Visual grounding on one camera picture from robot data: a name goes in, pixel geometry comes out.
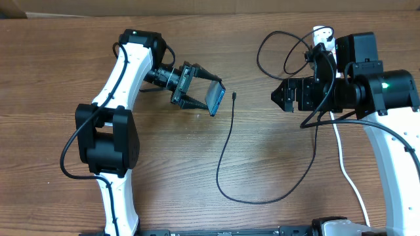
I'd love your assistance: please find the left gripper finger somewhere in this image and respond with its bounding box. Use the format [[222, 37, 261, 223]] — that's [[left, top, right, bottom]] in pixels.
[[178, 95, 208, 109], [193, 64, 222, 82]]

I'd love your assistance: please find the white charger plug adapter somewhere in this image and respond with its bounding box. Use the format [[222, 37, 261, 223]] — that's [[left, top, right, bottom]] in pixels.
[[312, 28, 335, 53]]

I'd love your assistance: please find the blue Galaxy smartphone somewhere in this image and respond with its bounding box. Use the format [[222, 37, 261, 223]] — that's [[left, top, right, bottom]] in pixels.
[[205, 81, 226, 117]]

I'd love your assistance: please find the white power strip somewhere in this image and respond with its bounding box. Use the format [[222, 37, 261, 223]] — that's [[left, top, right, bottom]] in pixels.
[[308, 26, 340, 82]]

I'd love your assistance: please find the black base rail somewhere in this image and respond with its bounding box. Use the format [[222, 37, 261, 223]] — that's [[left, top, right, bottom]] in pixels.
[[78, 225, 316, 236]]

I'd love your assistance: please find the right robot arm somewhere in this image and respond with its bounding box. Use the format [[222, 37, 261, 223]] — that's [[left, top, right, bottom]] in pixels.
[[271, 32, 419, 235]]

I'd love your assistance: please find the black USB charging cable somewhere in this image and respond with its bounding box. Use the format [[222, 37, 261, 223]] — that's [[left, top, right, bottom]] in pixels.
[[215, 26, 335, 205]]

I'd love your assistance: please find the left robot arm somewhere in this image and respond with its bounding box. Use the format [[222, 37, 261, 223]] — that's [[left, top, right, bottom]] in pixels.
[[74, 29, 226, 235]]

